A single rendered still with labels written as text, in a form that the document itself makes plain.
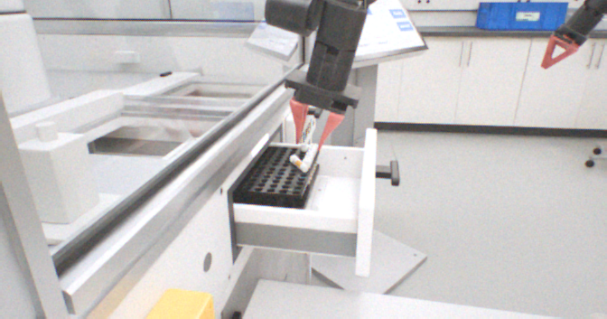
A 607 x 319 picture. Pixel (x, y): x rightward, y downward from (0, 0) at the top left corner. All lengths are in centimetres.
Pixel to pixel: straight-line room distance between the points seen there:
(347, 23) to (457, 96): 316
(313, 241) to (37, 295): 33
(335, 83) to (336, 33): 6
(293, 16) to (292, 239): 29
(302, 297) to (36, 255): 39
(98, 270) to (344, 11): 37
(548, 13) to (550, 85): 59
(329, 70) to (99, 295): 35
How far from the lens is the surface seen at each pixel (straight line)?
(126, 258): 32
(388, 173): 58
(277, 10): 52
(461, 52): 352
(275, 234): 52
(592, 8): 115
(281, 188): 55
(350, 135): 154
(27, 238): 25
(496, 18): 374
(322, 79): 51
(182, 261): 40
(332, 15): 49
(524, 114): 384
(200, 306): 36
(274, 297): 58
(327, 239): 51
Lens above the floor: 115
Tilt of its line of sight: 22 degrees down
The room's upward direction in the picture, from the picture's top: straight up
